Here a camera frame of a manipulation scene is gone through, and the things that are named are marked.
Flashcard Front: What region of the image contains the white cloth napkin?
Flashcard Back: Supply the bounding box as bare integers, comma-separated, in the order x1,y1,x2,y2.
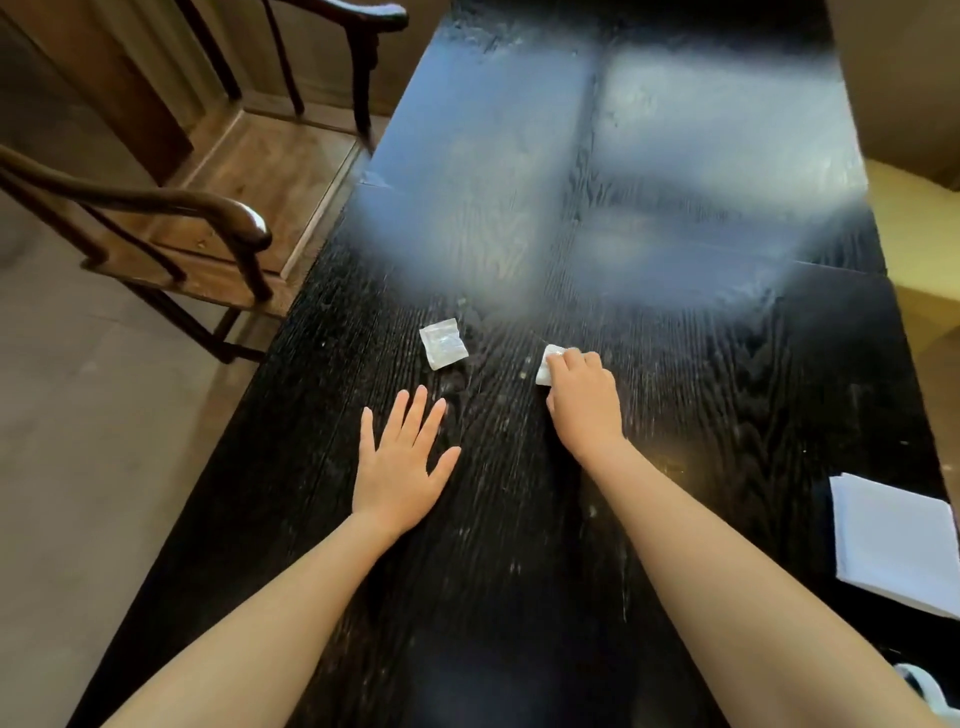
829,472,960,621

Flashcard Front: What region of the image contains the person's right forearm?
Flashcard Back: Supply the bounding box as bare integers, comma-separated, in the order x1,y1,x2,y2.
579,438,946,728

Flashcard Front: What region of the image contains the white cup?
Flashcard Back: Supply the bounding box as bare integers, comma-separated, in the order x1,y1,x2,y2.
892,662,960,718

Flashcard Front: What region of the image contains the yellow covered chair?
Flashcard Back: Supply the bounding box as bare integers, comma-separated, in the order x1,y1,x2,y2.
862,157,960,354

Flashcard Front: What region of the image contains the person's right hand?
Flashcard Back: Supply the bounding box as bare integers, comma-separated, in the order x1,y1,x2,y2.
545,347,628,466

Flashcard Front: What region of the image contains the person's left forearm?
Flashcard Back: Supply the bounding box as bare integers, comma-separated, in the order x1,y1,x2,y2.
101,509,400,728

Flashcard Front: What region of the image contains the dark wooden armchair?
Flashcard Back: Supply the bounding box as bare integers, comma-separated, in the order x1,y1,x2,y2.
0,0,410,366

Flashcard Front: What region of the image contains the black wooden table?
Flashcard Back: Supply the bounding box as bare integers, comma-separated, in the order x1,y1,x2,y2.
67,0,960,728

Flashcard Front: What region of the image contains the white sachet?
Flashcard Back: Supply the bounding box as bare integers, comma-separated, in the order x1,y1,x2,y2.
534,344,568,388
418,317,470,372

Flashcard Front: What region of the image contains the person's left hand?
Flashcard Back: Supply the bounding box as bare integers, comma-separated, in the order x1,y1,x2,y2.
350,385,463,538

